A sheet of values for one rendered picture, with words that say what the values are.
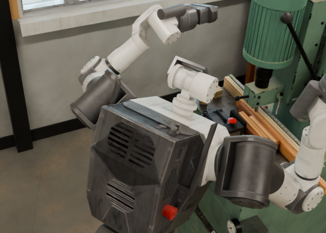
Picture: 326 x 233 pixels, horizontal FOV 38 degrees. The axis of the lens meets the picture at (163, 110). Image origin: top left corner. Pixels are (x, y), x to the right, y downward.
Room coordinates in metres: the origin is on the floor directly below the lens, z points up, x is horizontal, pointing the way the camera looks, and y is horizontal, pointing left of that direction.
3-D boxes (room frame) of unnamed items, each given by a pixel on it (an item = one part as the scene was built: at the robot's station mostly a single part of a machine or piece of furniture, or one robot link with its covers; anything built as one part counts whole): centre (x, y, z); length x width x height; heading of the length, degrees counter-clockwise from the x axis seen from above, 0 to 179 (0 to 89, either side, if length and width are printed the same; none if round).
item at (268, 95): (1.48, -0.38, 1.03); 0.14 x 0.07 x 0.09; 117
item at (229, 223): (1.14, -0.29, 0.65); 0.06 x 0.04 x 0.08; 27
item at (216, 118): (1.33, -0.21, 0.99); 0.13 x 0.11 x 0.06; 27
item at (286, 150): (1.34, -0.43, 0.92); 0.54 x 0.02 x 0.04; 27
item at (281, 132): (1.44, -0.40, 0.92); 0.60 x 0.02 x 0.05; 27
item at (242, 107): (1.41, -0.36, 0.92); 0.25 x 0.02 x 0.05; 27
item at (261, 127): (1.36, -0.37, 0.93); 0.16 x 0.02 x 0.06; 27
